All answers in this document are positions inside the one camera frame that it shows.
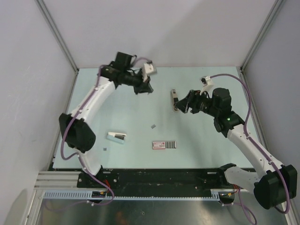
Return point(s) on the left aluminium frame post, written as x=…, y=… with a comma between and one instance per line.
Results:
x=56, y=33

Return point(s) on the right aluminium frame post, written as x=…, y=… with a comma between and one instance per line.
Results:
x=275, y=9

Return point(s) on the light blue white stapler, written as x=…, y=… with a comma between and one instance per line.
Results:
x=116, y=137

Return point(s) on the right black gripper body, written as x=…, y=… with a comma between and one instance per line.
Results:
x=198, y=98

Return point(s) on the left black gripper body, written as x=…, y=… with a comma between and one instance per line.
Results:
x=139, y=79

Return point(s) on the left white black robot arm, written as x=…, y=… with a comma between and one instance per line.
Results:
x=78, y=138

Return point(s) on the red white staple box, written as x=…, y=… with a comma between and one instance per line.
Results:
x=162, y=145

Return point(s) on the aluminium frame post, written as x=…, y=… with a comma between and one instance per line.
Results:
x=56, y=33
x=275, y=9

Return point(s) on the aluminium front rail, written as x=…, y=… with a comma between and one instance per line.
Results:
x=48, y=180

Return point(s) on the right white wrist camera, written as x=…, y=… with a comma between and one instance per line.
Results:
x=207, y=84

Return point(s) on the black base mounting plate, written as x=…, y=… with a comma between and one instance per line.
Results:
x=164, y=183

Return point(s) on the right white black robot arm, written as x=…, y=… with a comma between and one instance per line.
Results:
x=272, y=183

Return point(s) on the beige black stapler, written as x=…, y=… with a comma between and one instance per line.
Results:
x=174, y=99

